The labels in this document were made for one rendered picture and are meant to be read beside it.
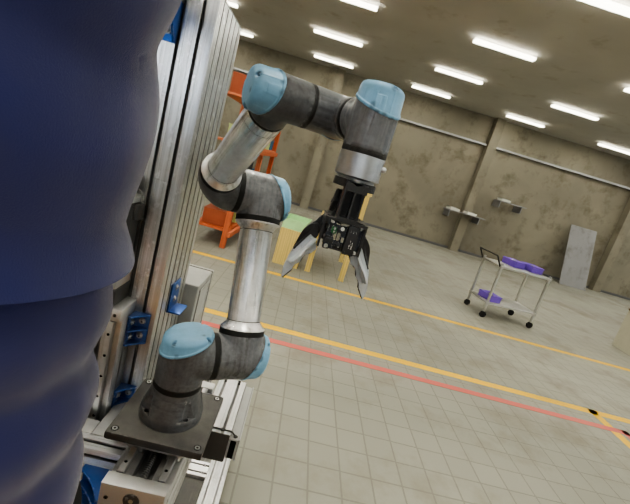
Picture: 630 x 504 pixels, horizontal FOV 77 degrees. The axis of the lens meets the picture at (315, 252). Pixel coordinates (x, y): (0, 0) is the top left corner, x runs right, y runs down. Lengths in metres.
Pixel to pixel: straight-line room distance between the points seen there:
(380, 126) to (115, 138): 0.42
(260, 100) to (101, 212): 0.40
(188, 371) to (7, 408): 0.65
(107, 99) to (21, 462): 0.28
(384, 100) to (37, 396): 0.55
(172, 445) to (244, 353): 0.25
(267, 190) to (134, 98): 0.71
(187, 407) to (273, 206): 0.53
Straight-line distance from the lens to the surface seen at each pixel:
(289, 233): 6.24
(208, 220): 6.57
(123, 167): 0.32
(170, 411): 1.05
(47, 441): 0.42
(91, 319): 0.38
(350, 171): 0.64
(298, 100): 0.68
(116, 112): 0.31
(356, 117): 0.65
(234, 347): 1.02
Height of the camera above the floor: 1.74
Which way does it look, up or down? 13 degrees down
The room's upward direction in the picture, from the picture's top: 16 degrees clockwise
